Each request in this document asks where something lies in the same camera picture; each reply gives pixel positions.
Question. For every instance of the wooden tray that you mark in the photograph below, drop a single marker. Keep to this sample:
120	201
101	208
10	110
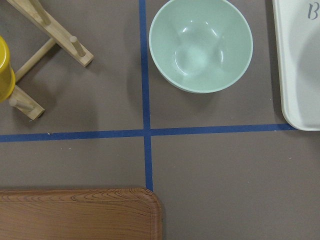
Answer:
80	214

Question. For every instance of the cream bear tray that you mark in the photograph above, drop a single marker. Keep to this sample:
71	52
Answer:
297	30

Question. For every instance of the green bowl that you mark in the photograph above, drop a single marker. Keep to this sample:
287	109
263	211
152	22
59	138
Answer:
200	46

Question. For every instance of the yellow mug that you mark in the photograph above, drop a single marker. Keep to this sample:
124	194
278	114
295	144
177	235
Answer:
7	75

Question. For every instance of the wooden peg rack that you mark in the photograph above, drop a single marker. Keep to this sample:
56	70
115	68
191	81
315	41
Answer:
58	35

